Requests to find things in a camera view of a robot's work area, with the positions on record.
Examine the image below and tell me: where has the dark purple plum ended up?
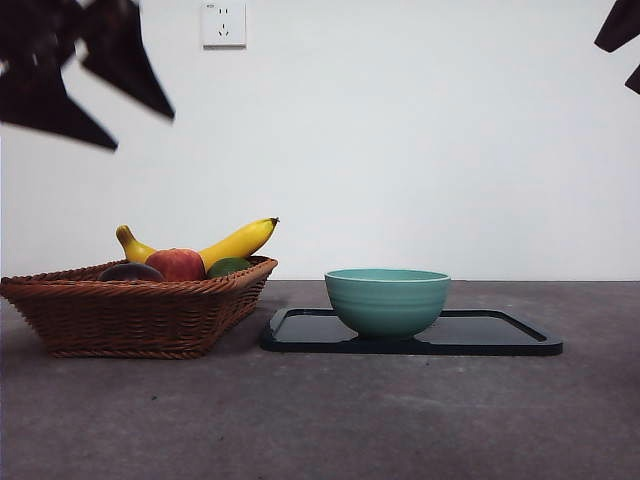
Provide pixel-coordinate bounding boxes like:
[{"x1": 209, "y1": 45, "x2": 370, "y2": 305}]
[{"x1": 97, "y1": 262, "x2": 165, "y2": 284}]

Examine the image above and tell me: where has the teal ribbed bowl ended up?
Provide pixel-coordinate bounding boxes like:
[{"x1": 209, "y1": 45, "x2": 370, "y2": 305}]
[{"x1": 323, "y1": 268, "x2": 452, "y2": 343}]

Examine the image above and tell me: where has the red yellow apple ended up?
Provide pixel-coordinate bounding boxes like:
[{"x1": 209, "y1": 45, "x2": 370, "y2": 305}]
[{"x1": 145, "y1": 248, "x2": 207, "y2": 282}]

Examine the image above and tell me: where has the yellow banana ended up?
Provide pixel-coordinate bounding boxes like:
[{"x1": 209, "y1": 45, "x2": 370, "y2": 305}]
[{"x1": 115, "y1": 216, "x2": 280, "y2": 274}]

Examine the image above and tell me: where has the brown wicker basket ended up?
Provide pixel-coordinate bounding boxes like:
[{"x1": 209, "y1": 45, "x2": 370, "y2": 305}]
[{"x1": 0, "y1": 256, "x2": 279, "y2": 360}]

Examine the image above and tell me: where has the green lime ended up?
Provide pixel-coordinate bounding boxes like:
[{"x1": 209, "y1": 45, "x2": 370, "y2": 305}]
[{"x1": 205, "y1": 257, "x2": 253, "y2": 280}]

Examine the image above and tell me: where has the dark rectangular tray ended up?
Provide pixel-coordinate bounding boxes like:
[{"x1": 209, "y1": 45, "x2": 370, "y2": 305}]
[{"x1": 259, "y1": 307, "x2": 565, "y2": 357}]

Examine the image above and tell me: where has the white wall power socket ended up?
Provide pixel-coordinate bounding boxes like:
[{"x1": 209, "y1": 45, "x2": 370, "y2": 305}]
[{"x1": 201, "y1": 0, "x2": 247, "y2": 50}]

